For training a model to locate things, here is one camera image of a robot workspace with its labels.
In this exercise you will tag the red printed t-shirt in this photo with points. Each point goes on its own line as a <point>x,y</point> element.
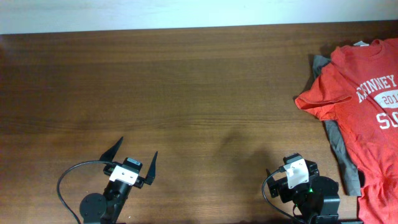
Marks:
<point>358,89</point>

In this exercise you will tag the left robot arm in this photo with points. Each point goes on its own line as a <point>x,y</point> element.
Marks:
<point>105,208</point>

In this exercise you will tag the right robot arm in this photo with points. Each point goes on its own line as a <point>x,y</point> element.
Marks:
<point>319,205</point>

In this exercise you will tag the grey garment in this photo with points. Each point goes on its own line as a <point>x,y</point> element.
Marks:
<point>348,171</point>

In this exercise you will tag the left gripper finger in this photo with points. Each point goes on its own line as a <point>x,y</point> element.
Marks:
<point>109,155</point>
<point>150,177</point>

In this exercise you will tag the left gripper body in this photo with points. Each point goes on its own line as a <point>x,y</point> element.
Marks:
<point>139,182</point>

